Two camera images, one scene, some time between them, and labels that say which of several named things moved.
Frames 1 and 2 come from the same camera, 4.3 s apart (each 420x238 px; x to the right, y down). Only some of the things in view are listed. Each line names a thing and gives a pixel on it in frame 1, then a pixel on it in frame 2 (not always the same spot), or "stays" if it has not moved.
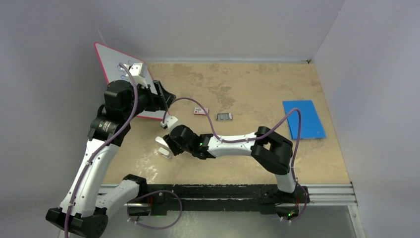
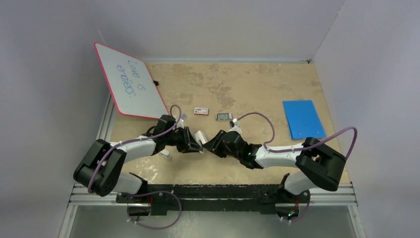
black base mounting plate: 214,199 stays
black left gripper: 163,98 -> 192,146
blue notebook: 311,126 stays
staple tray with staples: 224,116 stays
